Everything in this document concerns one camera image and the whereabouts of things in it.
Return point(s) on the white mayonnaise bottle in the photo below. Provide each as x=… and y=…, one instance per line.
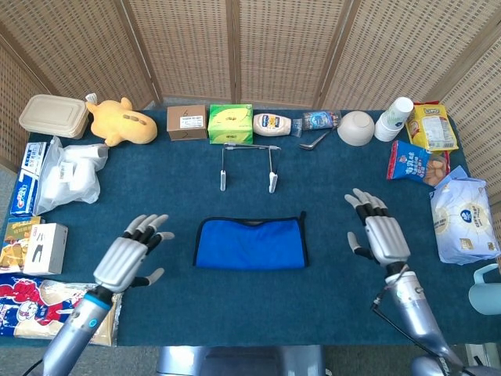
x=272, y=124

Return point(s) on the white and blue toothpaste box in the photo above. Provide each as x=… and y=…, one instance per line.
x=33, y=156

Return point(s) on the white cardboard box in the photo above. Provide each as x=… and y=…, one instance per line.
x=45, y=250

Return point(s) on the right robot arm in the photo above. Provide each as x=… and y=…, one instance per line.
x=419, y=317

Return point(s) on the large cartoon print bag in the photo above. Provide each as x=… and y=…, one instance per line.
x=31, y=309

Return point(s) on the blue and red snack bag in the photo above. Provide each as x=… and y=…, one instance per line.
x=407, y=162

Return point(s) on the green tissue pack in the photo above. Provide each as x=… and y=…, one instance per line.
x=231, y=121

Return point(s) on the beige upturned bowl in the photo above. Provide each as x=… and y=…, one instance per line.
x=356, y=127

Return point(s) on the pale blue pouch bag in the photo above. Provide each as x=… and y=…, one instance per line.
x=458, y=211

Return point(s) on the grey and blue towel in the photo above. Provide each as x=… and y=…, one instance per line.
x=250, y=246

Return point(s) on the black ladle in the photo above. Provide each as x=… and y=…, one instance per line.
x=309, y=146

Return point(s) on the clear plastic water bottle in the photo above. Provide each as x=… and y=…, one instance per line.
x=321, y=119

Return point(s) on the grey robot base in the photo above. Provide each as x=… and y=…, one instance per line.
x=242, y=360

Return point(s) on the brown cardboard box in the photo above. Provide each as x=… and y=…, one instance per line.
x=184, y=133

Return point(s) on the yellow plush toy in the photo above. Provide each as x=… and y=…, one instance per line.
x=125, y=125

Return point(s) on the wicker folding screen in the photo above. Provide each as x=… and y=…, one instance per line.
x=274, y=47

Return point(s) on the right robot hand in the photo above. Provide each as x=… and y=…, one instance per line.
x=385, y=239

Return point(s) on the blue carpet table cover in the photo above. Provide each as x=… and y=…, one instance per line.
x=313, y=305

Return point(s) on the yellow snack box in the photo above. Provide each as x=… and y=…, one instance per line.
x=15, y=243

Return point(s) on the yellow snack bag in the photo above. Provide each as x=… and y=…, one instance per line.
x=430, y=129

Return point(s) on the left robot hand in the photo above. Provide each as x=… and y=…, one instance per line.
x=119, y=262

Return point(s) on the stack of paper cups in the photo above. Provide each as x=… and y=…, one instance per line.
x=391, y=125

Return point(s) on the white metal wire stand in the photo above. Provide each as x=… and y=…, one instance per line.
x=223, y=182

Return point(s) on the white plastic bag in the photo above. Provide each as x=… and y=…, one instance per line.
x=70, y=176

